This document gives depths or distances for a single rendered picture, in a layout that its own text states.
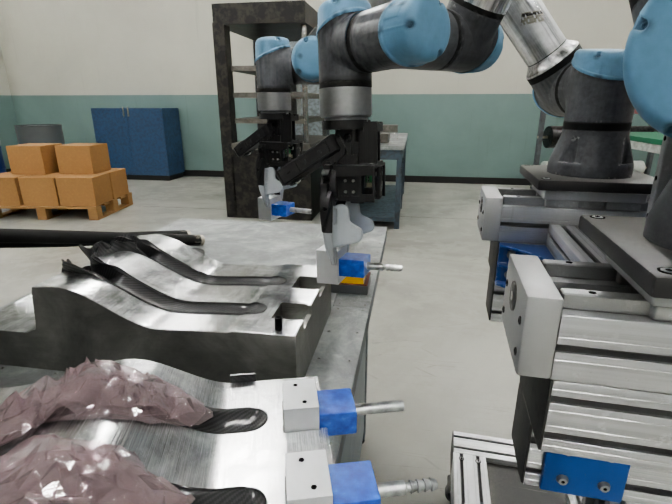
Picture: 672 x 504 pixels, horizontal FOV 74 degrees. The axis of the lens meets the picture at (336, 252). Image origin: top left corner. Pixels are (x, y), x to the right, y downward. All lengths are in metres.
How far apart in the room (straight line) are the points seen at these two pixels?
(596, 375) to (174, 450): 0.41
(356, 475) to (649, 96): 0.36
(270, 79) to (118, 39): 7.59
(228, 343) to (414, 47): 0.43
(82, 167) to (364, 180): 5.06
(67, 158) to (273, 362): 5.16
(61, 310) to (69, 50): 8.45
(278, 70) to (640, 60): 0.77
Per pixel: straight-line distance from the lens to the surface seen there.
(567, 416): 0.55
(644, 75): 0.39
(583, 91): 0.98
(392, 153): 4.29
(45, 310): 0.75
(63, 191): 5.48
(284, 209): 1.06
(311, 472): 0.41
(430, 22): 0.58
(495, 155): 7.24
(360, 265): 0.68
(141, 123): 7.76
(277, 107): 1.03
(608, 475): 0.66
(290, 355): 0.60
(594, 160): 0.97
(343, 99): 0.64
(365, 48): 0.60
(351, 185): 0.66
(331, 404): 0.50
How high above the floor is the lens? 1.17
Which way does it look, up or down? 18 degrees down
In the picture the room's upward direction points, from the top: straight up
